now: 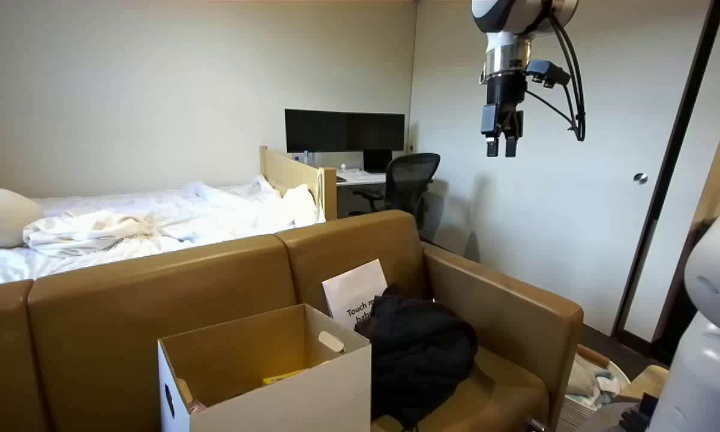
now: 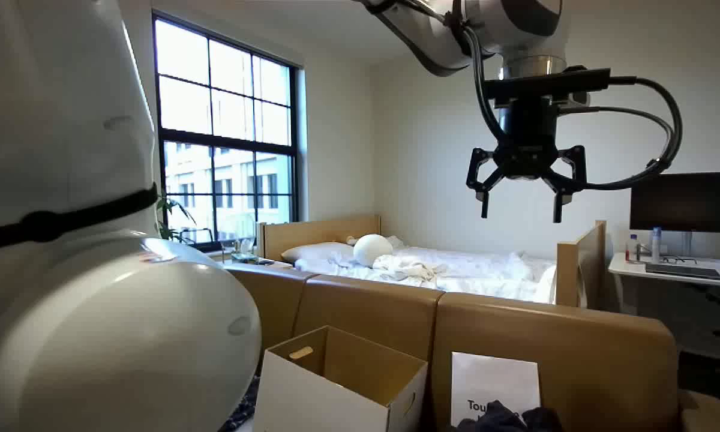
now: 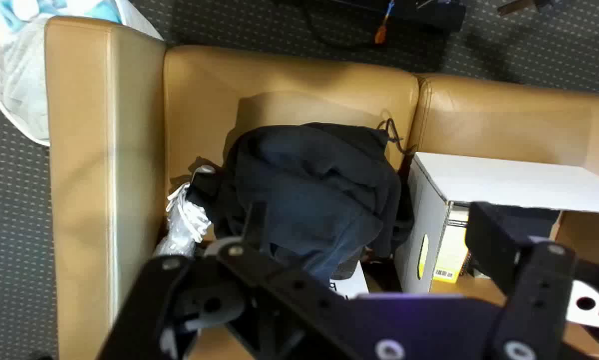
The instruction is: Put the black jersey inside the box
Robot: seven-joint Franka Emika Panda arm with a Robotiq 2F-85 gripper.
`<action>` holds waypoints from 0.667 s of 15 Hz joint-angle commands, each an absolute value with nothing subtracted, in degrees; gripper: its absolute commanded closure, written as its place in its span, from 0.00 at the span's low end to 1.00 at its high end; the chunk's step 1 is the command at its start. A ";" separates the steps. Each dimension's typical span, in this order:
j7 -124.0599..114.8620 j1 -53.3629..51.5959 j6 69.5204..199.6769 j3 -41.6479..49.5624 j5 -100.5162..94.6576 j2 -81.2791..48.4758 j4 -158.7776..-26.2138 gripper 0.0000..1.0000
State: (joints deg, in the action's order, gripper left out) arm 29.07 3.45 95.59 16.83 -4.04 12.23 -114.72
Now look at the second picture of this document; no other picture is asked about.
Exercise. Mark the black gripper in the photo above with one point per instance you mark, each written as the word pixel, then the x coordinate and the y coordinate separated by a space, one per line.
pixel 529 141

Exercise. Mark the black jersey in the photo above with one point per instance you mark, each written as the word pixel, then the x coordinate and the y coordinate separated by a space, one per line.
pixel 500 418

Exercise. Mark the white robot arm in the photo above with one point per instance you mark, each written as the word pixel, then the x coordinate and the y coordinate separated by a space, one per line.
pixel 97 338

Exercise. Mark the open cardboard box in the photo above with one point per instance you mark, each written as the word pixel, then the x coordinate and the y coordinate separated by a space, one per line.
pixel 374 375

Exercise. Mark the white bed sheets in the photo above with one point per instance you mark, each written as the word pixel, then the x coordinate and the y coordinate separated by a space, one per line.
pixel 480 268

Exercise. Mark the small clear bottle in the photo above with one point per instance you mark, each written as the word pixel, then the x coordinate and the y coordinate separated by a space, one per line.
pixel 634 251

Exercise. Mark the white desk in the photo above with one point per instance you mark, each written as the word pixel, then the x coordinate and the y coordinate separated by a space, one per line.
pixel 627 268

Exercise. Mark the tall bluish bottle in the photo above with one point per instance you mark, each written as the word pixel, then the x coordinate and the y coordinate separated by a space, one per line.
pixel 655 244

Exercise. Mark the crumpled white blanket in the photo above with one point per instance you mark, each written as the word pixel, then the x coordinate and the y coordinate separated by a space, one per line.
pixel 404 268

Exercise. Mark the black computer monitor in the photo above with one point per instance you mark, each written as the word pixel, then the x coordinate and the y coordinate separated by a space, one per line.
pixel 684 203

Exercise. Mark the round white pillow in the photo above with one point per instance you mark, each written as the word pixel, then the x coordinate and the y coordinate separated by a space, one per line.
pixel 372 248

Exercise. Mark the dark keyboard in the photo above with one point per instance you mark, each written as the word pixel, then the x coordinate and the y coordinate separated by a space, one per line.
pixel 684 272

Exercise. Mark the tan leather sofa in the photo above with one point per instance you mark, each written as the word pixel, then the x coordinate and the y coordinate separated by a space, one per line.
pixel 601 362

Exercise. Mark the white card with handwriting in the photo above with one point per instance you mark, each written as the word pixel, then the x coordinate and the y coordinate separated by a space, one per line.
pixel 493 380

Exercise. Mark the flat white pillow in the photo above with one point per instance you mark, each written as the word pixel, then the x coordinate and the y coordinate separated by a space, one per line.
pixel 320 255

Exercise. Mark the black framed window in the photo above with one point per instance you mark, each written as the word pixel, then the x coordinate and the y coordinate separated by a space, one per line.
pixel 224 122

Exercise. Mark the green potted plant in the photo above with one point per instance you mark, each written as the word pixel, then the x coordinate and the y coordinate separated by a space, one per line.
pixel 170 214

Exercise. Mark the blue patterned cloth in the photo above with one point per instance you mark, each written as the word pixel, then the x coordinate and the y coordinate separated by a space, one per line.
pixel 243 410

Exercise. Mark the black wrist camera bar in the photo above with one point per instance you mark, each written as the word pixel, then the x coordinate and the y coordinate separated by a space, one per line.
pixel 552 84

